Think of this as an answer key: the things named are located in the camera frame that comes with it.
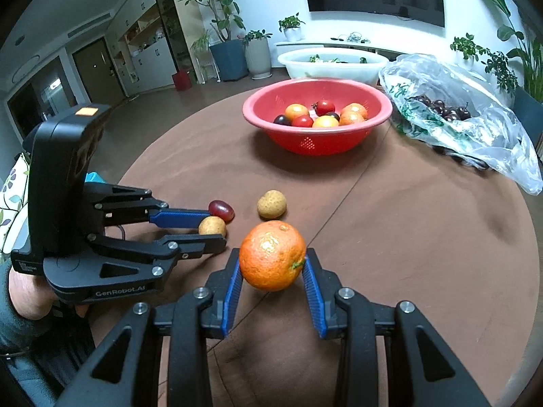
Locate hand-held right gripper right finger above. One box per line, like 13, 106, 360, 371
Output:
302, 247, 493, 407

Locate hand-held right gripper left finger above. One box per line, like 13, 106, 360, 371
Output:
55, 247, 243, 407

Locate large plant in dark pot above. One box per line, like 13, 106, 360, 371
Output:
469, 0, 543, 115

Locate orange with green stem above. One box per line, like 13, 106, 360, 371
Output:
239, 220, 307, 292

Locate small plant on white stand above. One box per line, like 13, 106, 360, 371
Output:
191, 30, 219, 83

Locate brown door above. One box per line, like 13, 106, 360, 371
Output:
71, 36, 128, 102

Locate tangled cables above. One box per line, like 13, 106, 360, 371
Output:
331, 32, 372, 44

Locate wood and white cabinet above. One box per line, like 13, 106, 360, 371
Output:
106, 0, 200, 94

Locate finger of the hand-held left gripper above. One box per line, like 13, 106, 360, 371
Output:
87, 233, 227, 260
85, 183, 210, 234

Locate red plastic colander basin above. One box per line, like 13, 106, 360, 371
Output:
243, 77, 393, 155

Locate small dark red plum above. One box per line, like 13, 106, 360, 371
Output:
208, 200, 235, 223

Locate plant in grey pot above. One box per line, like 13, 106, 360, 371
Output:
243, 30, 272, 79

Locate small plant in white pot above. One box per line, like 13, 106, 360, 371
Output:
278, 13, 305, 42

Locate tall plant in blue pot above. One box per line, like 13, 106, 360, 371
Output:
180, 0, 249, 82

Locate white low console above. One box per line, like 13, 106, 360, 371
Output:
276, 40, 408, 62

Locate brown tablecloth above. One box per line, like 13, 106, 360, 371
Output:
91, 87, 537, 407

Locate clear plastic bag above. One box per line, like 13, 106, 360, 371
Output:
377, 53, 543, 196

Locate bushy plant in white pot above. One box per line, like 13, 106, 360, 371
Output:
450, 33, 486, 69

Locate small brown kiwi fruit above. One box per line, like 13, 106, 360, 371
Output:
198, 216, 227, 238

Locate white plastic basin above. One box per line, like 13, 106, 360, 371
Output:
278, 48, 389, 86

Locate floral print cushion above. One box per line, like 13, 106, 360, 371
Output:
0, 153, 32, 255

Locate green vegetables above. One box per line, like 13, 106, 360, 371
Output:
307, 54, 370, 65

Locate person's left forearm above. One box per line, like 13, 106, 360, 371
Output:
0, 301, 96, 395

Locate pile of dark cherries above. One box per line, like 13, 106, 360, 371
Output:
409, 94, 472, 123

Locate person's left hand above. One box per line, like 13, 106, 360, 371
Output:
8, 272, 59, 320

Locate leafy green plant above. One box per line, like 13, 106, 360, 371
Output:
484, 49, 519, 94

